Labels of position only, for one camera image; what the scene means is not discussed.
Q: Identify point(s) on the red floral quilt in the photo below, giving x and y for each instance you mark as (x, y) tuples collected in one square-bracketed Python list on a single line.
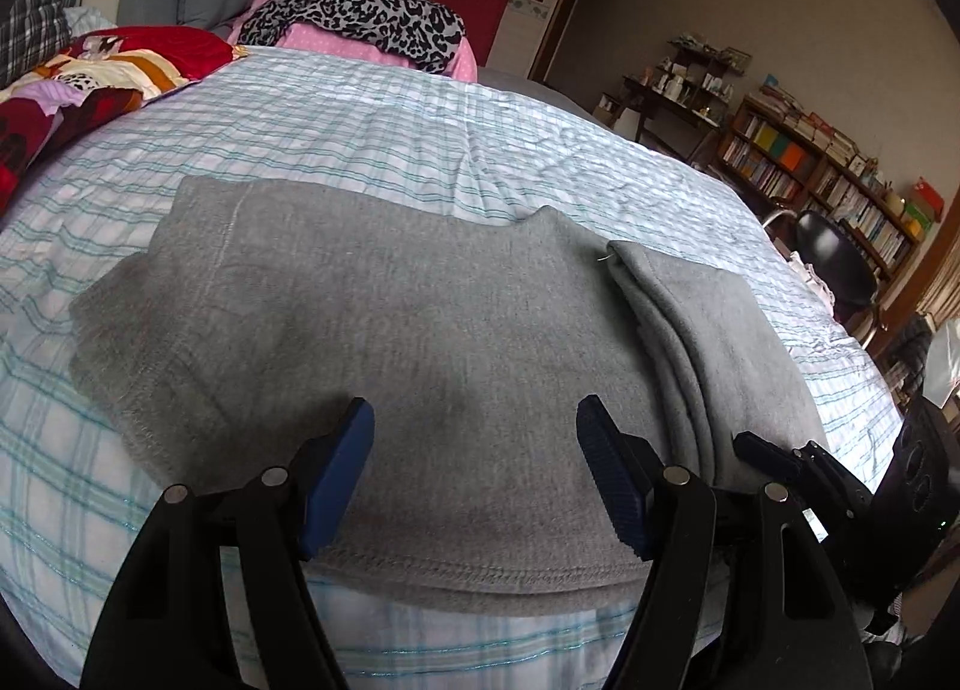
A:
[(97, 71)]

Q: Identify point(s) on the wooden desk with shelf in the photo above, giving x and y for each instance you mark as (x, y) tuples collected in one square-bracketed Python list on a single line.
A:
[(660, 101)]

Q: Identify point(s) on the red box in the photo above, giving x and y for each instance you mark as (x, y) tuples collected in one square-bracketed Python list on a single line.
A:
[(928, 200)]

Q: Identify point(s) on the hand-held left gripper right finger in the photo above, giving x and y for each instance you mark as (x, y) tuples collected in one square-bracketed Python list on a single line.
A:
[(615, 487)]

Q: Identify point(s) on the stack of books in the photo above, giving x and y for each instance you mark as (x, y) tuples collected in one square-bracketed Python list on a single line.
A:
[(810, 124)]

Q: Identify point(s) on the black chair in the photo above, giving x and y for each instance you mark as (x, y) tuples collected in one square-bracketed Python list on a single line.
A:
[(825, 240)]

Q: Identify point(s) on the pink blanket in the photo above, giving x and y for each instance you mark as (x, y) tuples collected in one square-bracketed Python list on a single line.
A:
[(322, 41)]

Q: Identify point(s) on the dark wooden door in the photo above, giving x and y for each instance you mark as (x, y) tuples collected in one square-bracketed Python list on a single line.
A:
[(581, 22)]

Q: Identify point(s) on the dark plaid pillow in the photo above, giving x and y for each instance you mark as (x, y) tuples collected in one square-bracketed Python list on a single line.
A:
[(30, 22)]

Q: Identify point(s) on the leopard print blanket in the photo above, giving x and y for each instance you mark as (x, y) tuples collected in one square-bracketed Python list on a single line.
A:
[(360, 0)]

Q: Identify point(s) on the wooden bookshelf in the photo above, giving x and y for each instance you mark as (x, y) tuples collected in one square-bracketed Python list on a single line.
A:
[(780, 157)]

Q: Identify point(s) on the white cloth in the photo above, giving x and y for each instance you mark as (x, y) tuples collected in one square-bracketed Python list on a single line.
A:
[(814, 281)]

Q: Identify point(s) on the white plastic bag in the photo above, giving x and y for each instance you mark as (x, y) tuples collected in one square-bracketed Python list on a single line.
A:
[(945, 364)]

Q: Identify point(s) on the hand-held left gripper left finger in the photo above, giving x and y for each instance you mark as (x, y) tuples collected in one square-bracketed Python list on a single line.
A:
[(337, 487)]

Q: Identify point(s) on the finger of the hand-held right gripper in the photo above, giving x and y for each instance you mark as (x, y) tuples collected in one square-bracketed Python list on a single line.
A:
[(832, 476), (761, 451)]

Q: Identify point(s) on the bed with checked sheet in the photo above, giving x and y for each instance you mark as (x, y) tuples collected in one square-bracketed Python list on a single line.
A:
[(450, 135)]

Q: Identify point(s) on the grey sweatshirt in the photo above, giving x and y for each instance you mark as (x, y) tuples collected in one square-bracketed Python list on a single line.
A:
[(412, 330)]

